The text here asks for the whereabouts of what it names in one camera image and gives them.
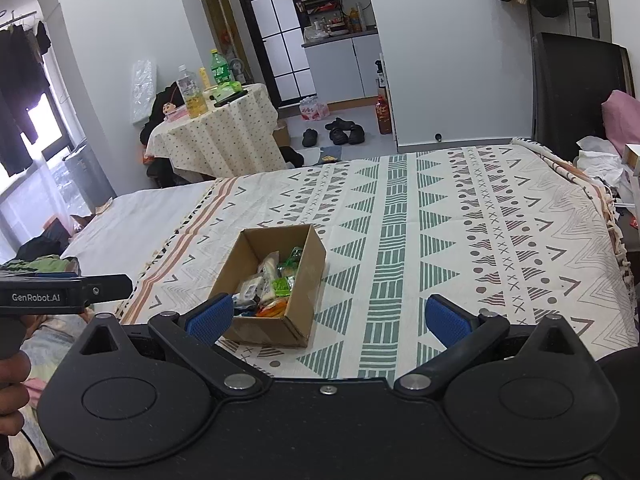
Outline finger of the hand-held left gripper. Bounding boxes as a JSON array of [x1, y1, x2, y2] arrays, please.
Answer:
[[0, 269, 81, 280]]

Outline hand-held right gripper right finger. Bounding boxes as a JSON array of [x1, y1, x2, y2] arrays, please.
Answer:
[[394, 294, 598, 395]]

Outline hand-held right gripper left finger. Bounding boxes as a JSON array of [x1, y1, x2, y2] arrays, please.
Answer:
[[75, 294, 263, 395]]

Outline clear packet with black print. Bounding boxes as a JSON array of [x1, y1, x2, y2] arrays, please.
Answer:
[[235, 280, 266, 311]]

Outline brown cardboard box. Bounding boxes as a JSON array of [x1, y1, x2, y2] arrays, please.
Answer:
[[206, 224, 327, 348]]

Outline long white bread packet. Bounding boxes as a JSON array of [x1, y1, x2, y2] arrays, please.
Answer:
[[259, 251, 281, 283]]

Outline green square snack packet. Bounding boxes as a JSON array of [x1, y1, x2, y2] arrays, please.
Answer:
[[277, 246, 305, 278]]

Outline person's left hand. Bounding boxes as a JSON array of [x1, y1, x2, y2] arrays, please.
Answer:
[[0, 350, 32, 436]]

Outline pile of clothes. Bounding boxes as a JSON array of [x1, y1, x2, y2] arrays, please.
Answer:
[[0, 215, 83, 276]]

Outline patterned blanket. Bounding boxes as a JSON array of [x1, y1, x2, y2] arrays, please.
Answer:
[[117, 137, 640, 381]]

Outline white bed sheet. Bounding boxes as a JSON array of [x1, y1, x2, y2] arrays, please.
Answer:
[[60, 180, 218, 281]]

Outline grey storage unit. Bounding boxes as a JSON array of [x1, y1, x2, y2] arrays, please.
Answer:
[[65, 142, 117, 211]]

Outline hanging dark clothes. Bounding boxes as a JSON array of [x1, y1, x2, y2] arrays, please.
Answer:
[[0, 20, 53, 176]]

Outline black bag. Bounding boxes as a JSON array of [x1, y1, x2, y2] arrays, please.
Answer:
[[277, 146, 305, 168]]

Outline round table with dotted cloth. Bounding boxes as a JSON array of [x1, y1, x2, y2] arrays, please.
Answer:
[[145, 83, 287, 181]]

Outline black jacket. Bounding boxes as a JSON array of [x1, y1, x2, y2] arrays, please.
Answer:
[[141, 81, 182, 136]]

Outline clear bubble wrap panel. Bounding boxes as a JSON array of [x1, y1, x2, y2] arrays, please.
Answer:
[[131, 59, 159, 126]]

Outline red drink bottle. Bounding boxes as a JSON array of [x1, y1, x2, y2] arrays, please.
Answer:
[[375, 95, 393, 135]]

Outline clear bottle with yellow liquid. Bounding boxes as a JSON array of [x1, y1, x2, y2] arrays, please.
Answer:
[[176, 65, 207, 119]]

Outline white crumpled cloth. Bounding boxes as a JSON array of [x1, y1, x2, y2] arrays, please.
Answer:
[[575, 135, 626, 196]]

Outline black flat device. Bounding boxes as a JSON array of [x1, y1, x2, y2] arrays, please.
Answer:
[[212, 89, 249, 108]]

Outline green pack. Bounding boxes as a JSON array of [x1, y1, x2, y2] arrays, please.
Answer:
[[212, 81, 243, 101]]

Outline pink water bottle pack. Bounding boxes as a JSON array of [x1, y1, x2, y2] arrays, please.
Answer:
[[299, 95, 331, 122]]

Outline green soda bottle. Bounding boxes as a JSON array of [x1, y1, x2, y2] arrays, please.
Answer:
[[210, 49, 232, 86]]

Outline white bedside table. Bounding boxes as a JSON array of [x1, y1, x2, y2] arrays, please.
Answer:
[[622, 142, 640, 177]]

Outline black headboard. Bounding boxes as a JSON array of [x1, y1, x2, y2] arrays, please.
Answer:
[[531, 31, 636, 161]]

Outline pink pillow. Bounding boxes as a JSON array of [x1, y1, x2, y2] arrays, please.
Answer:
[[601, 90, 640, 141]]

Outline grey kitchen cabinet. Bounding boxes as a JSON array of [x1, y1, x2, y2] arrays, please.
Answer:
[[301, 30, 383, 106]]

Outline sliding glass door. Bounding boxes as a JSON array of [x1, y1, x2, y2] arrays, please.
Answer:
[[231, 0, 316, 108]]

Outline wooden door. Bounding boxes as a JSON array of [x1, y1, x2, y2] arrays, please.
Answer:
[[192, 0, 241, 86]]

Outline kitchen rack with bottles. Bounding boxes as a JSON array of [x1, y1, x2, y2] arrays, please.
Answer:
[[297, 0, 378, 43]]

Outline grey door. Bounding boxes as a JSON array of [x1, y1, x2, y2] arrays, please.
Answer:
[[525, 0, 613, 41]]

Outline black cable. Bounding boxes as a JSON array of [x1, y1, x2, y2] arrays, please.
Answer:
[[22, 435, 51, 467]]

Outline window with dark frame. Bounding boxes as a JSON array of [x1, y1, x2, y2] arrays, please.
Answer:
[[0, 92, 106, 256]]

